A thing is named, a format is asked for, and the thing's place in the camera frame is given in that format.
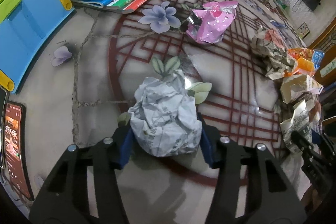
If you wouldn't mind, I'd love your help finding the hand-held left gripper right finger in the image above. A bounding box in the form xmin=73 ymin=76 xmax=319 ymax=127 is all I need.
xmin=196 ymin=112 xmax=307 ymax=224

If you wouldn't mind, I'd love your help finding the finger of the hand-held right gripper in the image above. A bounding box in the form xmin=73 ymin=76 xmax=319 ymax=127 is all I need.
xmin=319 ymin=132 xmax=336 ymax=161
xmin=291 ymin=130 xmax=319 ymax=161

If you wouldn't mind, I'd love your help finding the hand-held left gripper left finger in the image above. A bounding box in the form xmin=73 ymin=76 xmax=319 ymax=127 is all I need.
xmin=29 ymin=127 xmax=134 ymax=224

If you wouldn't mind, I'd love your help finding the grey patterned carton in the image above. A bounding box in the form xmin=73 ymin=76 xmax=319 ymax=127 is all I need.
xmin=280 ymin=99 xmax=319 ymax=153

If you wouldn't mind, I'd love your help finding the white paper ball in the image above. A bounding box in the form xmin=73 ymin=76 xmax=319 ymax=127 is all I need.
xmin=127 ymin=69 xmax=202 ymax=157

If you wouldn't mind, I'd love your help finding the orange snack bag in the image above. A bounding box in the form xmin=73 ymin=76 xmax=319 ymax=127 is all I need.
xmin=283 ymin=47 xmax=324 ymax=77

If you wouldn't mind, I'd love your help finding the crumpled newspaper wad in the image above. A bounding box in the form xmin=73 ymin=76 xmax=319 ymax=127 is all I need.
xmin=249 ymin=26 xmax=298 ymax=80

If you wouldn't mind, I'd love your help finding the phone with red screen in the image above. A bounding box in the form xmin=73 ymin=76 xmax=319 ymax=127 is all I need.
xmin=3 ymin=101 xmax=35 ymax=201

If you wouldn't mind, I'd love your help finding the small framed picture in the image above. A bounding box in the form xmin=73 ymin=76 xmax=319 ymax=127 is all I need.
xmin=298 ymin=22 xmax=313 ymax=39

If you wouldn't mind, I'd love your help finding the pink foil wrapper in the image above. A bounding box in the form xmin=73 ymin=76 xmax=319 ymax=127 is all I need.
xmin=185 ymin=0 xmax=238 ymax=45

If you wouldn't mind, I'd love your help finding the black phone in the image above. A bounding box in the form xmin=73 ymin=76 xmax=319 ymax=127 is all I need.
xmin=0 ymin=86 xmax=8 ymax=169

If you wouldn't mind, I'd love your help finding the blue book stand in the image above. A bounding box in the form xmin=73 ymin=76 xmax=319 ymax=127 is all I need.
xmin=0 ymin=0 xmax=75 ymax=94

